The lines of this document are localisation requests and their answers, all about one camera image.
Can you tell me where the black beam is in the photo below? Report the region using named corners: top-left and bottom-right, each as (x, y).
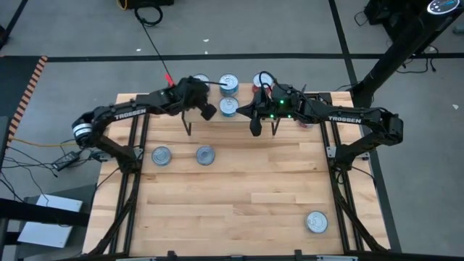
top-left (0, 197), bottom-right (91, 228)

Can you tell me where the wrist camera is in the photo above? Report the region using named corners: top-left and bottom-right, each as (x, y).
top-left (200, 102), bottom-right (218, 122)
top-left (249, 117), bottom-right (262, 138)

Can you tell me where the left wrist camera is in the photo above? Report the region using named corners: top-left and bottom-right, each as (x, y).
top-left (200, 102), bottom-right (218, 122)

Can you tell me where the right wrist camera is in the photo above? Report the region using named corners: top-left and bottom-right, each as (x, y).
top-left (249, 117), bottom-right (262, 138)

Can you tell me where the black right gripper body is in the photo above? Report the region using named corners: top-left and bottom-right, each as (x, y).
top-left (257, 83), bottom-right (302, 120)

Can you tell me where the yellow floor cable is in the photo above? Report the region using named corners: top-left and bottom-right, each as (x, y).
top-left (7, 136), bottom-right (79, 149)

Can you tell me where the black tall column stand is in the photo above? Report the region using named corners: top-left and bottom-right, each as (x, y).
top-left (349, 0), bottom-right (464, 112)

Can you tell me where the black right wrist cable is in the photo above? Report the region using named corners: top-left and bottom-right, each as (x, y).
top-left (257, 70), bottom-right (276, 96)

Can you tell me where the black floor box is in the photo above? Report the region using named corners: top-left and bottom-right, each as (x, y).
top-left (126, 0), bottom-right (175, 9)

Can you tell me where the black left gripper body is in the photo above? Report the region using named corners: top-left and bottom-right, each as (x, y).
top-left (173, 76), bottom-right (210, 109)

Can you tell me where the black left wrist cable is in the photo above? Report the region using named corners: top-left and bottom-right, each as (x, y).
top-left (191, 76), bottom-right (228, 88)

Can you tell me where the black coiled floor cable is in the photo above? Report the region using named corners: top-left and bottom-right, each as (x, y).
top-left (133, 3), bottom-right (179, 94)

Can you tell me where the blue label tuna can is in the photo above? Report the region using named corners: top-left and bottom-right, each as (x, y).
top-left (193, 73), bottom-right (211, 88)
top-left (305, 210), bottom-right (329, 234)
top-left (195, 144), bottom-right (217, 167)

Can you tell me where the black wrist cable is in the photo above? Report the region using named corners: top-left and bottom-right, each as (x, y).
top-left (257, 70), bottom-right (276, 96)
top-left (191, 76), bottom-right (228, 88)

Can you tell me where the black power adapter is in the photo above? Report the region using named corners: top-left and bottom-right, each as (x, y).
top-left (51, 151), bottom-right (81, 172)

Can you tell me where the wooden shelf black metal frame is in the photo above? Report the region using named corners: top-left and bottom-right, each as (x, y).
top-left (180, 78), bottom-right (283, 138)

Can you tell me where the teal label tuna can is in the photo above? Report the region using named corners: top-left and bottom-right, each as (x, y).
top-left (218, 96), bottom-right (240, 118)
top-left (151, 145), bottom-right (173, 167)
top-left (218, 73), bottom-right (240, 97)

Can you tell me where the orange black hazard strip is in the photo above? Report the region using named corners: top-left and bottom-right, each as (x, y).
top-left (6, 55), bottom-right (49, 148)

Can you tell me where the white flat box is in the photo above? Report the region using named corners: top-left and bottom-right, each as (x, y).
top-left (17, 194), bottom-right (84, 249)

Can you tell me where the black aluminium table frame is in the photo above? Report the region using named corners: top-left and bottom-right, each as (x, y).
top-left (81, 81), bottom-right (391, 261)

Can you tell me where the black floor equipment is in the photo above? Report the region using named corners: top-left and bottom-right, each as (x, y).
top-left (353, 0), bottom-right (402, 28)

